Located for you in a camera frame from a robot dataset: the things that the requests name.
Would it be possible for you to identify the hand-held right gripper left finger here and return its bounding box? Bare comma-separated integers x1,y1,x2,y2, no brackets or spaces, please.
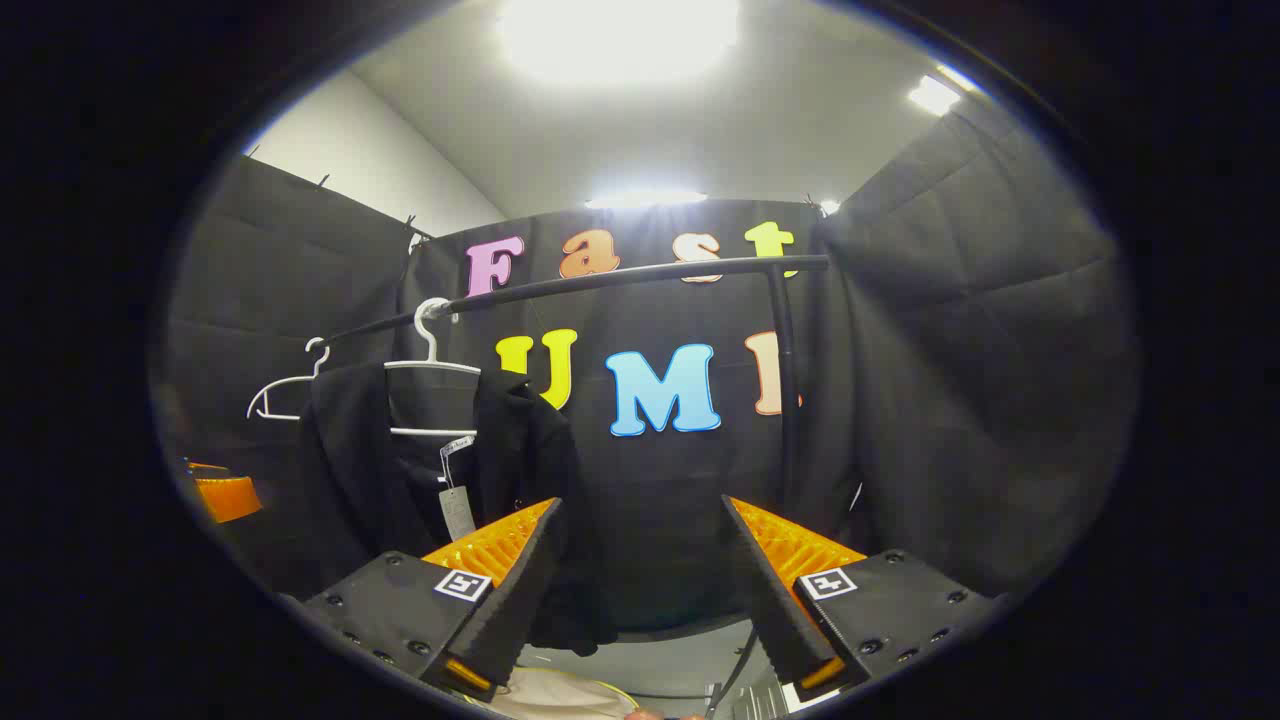
300,497,566,701

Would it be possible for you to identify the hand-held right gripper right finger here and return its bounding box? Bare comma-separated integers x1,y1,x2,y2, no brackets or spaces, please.
720,495,1001,701

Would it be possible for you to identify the white laundry hamper yellow rim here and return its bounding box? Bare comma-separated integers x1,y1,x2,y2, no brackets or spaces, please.
490,665,641,720

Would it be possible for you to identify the black knit jacket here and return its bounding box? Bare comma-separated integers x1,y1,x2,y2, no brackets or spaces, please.
297,362,618,656

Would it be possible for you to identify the small white plastic hanger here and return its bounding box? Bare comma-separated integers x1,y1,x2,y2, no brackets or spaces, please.
247,337,333,422

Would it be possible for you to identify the large white plastic hanger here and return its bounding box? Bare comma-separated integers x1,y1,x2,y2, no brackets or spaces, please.
384,297,483,439

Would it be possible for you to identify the black backdrop cloth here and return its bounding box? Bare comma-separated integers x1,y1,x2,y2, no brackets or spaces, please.
160,95,1141,641

